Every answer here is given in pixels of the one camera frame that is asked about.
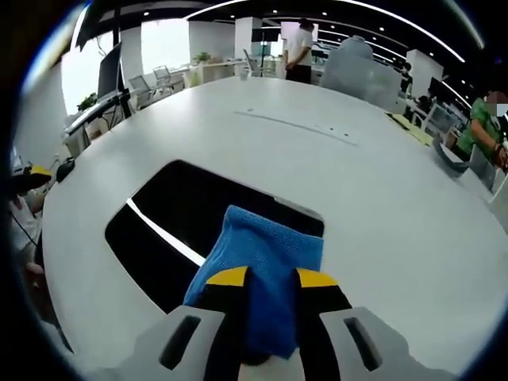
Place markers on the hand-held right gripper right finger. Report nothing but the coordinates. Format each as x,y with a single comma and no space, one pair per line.
337,341

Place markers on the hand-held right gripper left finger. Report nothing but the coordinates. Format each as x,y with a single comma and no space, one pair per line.
190,345

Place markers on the blue cleaning cloth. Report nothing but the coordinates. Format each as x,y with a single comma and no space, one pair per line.
270,254

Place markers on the black tablet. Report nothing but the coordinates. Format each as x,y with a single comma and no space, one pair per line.
174,206

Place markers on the person's right hand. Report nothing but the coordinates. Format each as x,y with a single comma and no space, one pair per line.
274,371

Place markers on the black rounded object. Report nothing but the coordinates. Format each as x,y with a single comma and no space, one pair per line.
65,168

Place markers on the white side desk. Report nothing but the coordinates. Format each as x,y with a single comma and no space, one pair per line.
91,117

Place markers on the green potted plant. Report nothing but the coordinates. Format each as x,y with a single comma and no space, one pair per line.
87,102
202,57

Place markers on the black computer monitor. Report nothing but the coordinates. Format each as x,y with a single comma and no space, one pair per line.
109,71

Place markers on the black hanging screen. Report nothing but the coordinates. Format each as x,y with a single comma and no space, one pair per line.
99,24

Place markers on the grey curved visor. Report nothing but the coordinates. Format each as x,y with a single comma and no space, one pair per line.
452,166

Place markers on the white low cabinet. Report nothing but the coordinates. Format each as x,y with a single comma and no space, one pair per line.
214,71

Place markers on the yellow paper sheet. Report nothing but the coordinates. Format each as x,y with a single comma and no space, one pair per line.
412,133

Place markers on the grey upright board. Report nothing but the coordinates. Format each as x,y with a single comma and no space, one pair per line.
482,166

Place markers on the white mesh office chair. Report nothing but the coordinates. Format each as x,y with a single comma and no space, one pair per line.
436,119

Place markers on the grey frosted partition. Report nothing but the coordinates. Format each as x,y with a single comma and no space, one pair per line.
357,81

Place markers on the large display screen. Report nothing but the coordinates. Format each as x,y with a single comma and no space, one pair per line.
286,31

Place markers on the curved ceiling light strip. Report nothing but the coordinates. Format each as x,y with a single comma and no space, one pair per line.
397,16

